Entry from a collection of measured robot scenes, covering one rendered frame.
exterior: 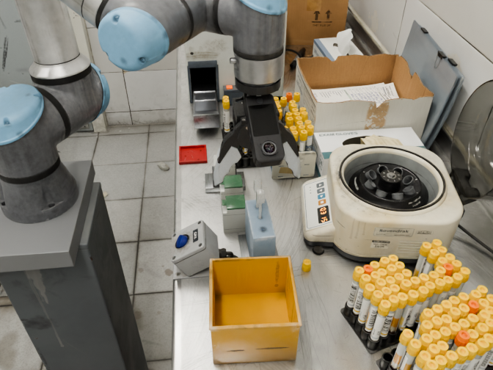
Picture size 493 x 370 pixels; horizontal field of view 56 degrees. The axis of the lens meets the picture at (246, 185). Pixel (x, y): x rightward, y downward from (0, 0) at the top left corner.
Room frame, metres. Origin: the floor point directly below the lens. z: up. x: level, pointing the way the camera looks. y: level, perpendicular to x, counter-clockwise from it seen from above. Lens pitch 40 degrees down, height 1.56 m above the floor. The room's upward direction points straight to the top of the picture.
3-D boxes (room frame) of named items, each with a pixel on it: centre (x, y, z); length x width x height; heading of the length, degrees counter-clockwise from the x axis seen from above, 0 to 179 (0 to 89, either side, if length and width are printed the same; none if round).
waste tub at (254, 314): (0.45, -0.01, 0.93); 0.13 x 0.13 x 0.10; 3
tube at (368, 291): (0.45, -0.19, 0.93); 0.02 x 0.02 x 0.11
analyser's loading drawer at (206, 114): (1.13, 0.11, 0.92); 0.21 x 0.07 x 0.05; 6
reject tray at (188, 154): (0.94, 0.13, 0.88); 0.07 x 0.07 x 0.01; 6
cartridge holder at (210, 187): (0.83, 0.05, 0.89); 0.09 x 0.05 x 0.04; 95
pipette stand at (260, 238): (0.61, -0.02, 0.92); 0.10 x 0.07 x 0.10; 8
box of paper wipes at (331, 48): (1.42, -0.30, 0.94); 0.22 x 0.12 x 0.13; 10
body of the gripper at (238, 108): (0.67, -0.02, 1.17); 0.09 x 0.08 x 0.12; 8
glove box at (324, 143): (0.88, -0.29, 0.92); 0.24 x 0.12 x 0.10; 96
